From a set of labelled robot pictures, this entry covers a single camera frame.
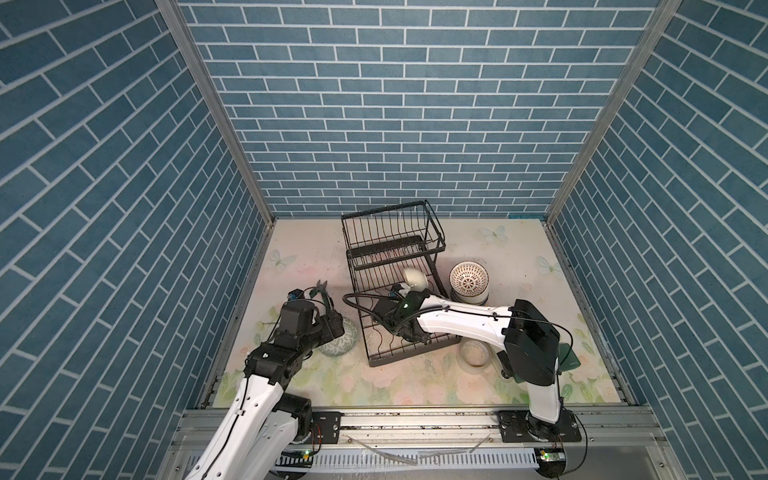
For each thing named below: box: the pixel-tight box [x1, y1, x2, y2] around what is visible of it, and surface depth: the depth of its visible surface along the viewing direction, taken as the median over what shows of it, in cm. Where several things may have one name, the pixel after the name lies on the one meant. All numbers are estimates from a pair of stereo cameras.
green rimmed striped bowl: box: [318, 322, 359, 358], surface depth 88 cm
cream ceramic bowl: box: [404, 268, 429, 292], surface depth 92 cm
